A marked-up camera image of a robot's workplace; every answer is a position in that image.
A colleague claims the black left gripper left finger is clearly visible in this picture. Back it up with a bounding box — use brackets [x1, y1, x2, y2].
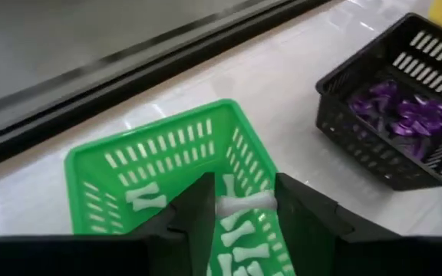
[128, 172, 217, 276]

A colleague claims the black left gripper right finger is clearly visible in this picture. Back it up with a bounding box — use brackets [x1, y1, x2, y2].
[273, 172, 401, 276]

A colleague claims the black plastic basket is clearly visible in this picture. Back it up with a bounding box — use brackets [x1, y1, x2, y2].
[315, 12, 442, 193]

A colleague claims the green plastic basket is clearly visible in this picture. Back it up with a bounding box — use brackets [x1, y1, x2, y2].
[63, 98, 295, 276]

